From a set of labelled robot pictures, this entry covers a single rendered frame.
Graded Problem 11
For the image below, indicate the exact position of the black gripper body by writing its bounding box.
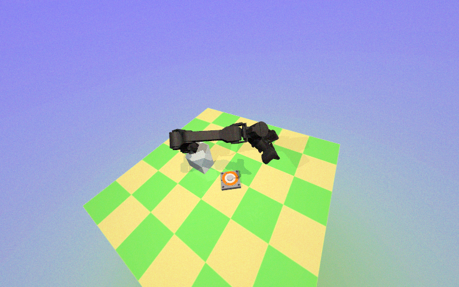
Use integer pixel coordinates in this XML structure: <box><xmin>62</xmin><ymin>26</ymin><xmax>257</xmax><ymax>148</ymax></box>
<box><xmin>251</xmin><ymin>137</ymin><xmax>277</xmax><ymax>164</ymax></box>

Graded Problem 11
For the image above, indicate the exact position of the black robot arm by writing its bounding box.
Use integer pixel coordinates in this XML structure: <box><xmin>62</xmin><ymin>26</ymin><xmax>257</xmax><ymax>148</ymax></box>
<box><xmin>169</xmin><ymin>121</ymin><xmax>279</xmax><ymax>153</ymax></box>

